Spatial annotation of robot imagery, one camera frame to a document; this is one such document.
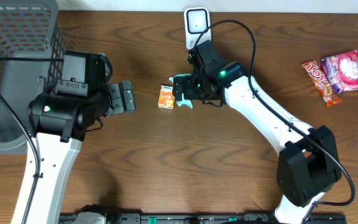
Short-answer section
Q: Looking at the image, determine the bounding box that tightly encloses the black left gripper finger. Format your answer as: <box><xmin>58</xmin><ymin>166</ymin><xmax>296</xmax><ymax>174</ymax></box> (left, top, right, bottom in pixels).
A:
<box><xmin>121</xmin><ymin>80</ymin><xmax>136</xmax><ymax>112</ymax></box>
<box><xmin>106</xmin><ymin>83</ymin><xmax>124</xmax><ymax>116</ymax></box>

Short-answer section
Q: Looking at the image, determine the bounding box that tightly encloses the orange Kleenex tissue pack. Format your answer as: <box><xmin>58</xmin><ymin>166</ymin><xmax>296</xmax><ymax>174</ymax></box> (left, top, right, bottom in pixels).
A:
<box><xmin>158</xmin><ymin>85</ymin><xmax>175</xmax><ymax>110</ymax></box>

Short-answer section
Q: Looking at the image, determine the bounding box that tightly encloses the red snack bar wrapper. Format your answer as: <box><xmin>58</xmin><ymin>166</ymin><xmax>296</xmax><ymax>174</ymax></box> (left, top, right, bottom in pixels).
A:
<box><xmin>301</xmin><ymin>60</ymin><xmax>342</xmax><ymax>106</ymax></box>

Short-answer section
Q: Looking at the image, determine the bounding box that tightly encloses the red purple pad packet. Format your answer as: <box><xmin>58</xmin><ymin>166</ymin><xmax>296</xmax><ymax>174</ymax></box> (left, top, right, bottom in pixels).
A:
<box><xmin>319</xmin><ymin>50</ymin><xmax>358</xmax><ymax>94</ymax></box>

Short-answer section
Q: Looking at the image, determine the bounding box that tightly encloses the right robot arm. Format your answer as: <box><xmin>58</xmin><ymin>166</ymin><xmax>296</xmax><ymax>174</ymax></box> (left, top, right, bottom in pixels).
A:
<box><xmin>173</xmin><ymin>40</ymin><xmax>342</xmax><ymax>223</ymax></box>

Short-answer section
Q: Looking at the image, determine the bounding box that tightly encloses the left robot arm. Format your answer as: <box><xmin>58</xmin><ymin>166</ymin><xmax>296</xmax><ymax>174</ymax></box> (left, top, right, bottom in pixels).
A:
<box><xmin>12</xmin><ymin>50</ymin><xmax>135</xmax><ymax>223</ymax></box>

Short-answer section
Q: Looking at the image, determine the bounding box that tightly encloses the white barcode scanner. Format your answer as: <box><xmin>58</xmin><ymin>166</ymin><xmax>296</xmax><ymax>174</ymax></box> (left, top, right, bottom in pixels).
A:
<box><xmin>184</xmin><ymin>7</ymin><xmax>211</xmax><ymax>50</ymax></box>

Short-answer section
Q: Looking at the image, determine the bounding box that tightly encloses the grey plastic mesh basket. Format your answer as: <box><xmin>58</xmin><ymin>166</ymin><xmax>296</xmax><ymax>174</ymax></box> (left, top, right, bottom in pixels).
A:
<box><xmin>0</xmin><ymin>0</ymin><xmax>67</xmax><ymax>154</ymax></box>

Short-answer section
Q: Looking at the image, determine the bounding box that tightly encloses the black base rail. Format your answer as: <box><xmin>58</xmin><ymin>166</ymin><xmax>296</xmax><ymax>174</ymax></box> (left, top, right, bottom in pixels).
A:
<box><xmin>59</xmin><ymin>212</ymin><xmax>347</xmax><ymax>224</ymax></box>

